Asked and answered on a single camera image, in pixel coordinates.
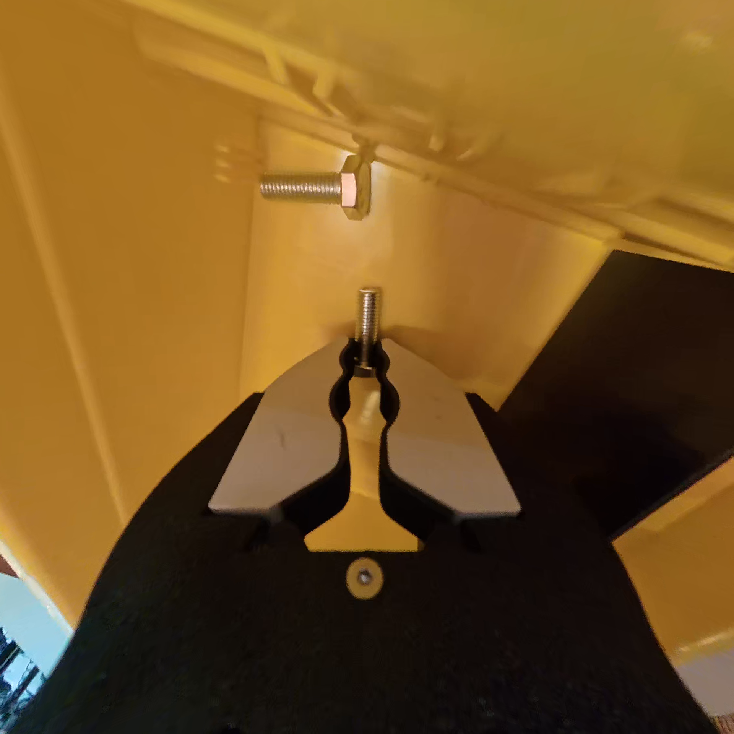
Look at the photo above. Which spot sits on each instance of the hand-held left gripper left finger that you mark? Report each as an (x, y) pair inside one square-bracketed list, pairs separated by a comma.
[(275, 441)]

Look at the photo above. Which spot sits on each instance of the small steel bolt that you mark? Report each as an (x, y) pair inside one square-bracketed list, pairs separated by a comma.
[(367, 321)]

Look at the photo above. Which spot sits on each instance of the black bin divider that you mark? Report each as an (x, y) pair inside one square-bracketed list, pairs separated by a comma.
[(631, 373)]

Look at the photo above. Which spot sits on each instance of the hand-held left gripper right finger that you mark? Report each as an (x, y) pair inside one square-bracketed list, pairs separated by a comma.
[(447, 447)]

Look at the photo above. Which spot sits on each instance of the steel hex bolt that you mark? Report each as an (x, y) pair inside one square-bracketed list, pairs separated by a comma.
[(304, 186)]

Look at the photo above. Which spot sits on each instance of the yellow plastic bin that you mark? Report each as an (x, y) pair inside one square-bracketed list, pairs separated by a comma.
[(172, 286)]

